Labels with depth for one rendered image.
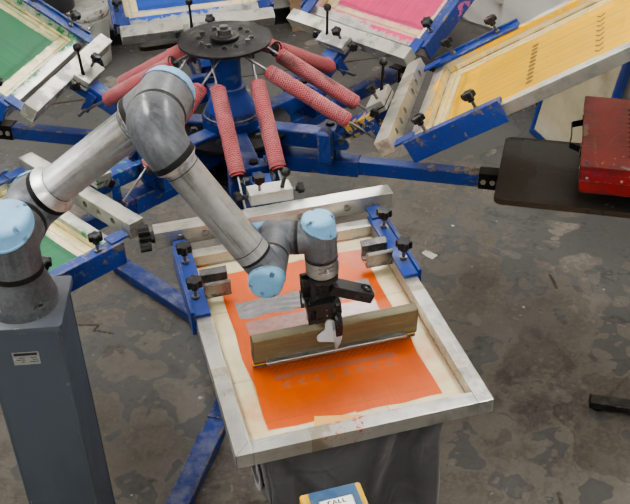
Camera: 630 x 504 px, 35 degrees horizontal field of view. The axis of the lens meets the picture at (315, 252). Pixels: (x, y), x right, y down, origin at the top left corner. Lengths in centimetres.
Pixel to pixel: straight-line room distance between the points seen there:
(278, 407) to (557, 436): 155
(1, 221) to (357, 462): 97
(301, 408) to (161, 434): 141
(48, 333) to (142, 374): 167
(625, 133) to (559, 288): 131
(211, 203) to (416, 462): 87
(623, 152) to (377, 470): 119
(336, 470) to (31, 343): 75
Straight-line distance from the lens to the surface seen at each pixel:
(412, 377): 233
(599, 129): 310
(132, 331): 407
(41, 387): 232
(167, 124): 193
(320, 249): 215
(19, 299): 219
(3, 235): 211
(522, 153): 325
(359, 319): 234
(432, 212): 469
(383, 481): 247
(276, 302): 255
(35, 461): 248
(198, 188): 196
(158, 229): 273
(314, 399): 228
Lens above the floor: 251
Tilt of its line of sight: 35 degrees down
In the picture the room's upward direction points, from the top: 2 degrees counter-clockwise
